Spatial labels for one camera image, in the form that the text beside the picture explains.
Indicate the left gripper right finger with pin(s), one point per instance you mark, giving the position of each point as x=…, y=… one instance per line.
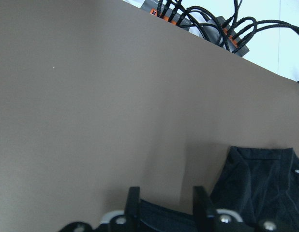
x=206, y=217

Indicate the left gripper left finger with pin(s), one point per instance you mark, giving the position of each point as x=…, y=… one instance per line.
x=126, y=220

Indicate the black printed t-shirt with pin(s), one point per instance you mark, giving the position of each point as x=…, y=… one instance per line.
x=260, y=184

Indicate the orange grey power strip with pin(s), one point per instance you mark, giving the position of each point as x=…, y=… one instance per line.
x=215, y=36

